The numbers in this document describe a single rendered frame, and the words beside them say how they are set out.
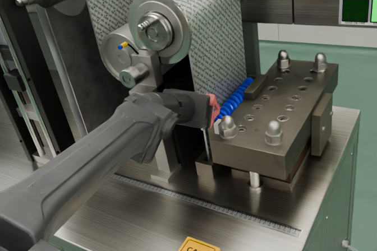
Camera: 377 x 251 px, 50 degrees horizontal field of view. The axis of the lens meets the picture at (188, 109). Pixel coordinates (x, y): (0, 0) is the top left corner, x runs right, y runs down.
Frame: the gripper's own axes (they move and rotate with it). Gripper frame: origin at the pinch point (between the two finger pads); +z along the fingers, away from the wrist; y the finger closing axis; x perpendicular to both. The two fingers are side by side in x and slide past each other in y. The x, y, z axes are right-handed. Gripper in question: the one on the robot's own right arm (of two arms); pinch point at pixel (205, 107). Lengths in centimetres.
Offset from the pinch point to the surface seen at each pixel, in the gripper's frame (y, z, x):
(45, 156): -43.3, -4.7, -19.2
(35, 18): -91, 24, 21
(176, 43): -2.6, -10.0, 12.2
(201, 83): -0.3, -2.5, 5.0
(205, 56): -0.3, -2.0, 10.7
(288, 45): -77, 279, 43
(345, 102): -10, 213, 1
